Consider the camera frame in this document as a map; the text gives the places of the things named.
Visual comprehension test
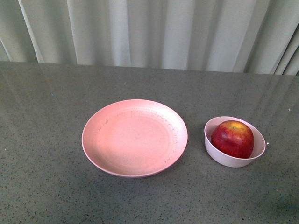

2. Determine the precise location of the red yellow apple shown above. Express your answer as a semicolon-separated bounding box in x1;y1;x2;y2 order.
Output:
211;120;254;159

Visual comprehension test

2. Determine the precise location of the pink round plate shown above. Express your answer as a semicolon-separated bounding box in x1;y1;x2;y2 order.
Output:
81;99;188;178

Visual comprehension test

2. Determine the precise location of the light pink bowl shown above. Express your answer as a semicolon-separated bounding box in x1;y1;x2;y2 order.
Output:
204;116;266;168

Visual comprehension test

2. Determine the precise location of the white pleated curtain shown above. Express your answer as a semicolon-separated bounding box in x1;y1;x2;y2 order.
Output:
0;0;299;75

